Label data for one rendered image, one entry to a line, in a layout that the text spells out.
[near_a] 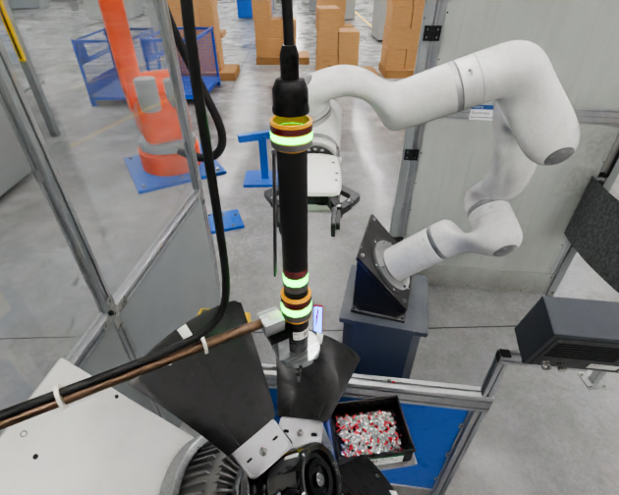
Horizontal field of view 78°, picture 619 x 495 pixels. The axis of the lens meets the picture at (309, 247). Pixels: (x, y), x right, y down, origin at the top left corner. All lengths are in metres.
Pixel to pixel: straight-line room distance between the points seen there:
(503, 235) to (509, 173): 0.21
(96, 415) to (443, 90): 0.85
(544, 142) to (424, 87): 0.26
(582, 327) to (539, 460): 1.34
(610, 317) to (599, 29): 1.57
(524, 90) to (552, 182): 1.88
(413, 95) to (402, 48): 7.91
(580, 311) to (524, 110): 0.55
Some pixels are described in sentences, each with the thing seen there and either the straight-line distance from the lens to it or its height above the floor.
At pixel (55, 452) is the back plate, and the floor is 1.30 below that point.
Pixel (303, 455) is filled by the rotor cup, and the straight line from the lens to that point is 0.74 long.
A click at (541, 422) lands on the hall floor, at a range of 2.52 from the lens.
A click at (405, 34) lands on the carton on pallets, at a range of 8.63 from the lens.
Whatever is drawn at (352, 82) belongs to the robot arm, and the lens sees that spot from 0.72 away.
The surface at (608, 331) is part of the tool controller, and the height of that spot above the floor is 1.23.
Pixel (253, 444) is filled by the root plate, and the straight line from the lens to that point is 0.76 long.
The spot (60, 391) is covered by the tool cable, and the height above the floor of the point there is 1.55.
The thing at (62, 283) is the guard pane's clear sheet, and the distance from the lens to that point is 1.28.
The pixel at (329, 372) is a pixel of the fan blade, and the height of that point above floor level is 1.18.
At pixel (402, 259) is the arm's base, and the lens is 1.29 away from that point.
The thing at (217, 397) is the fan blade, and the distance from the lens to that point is 0.73.
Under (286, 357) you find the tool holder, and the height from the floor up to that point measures 1.46.
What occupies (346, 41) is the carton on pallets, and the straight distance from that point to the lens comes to 8.02.
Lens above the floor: 1.94
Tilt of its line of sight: 37 degrees down
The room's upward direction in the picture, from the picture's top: straight up
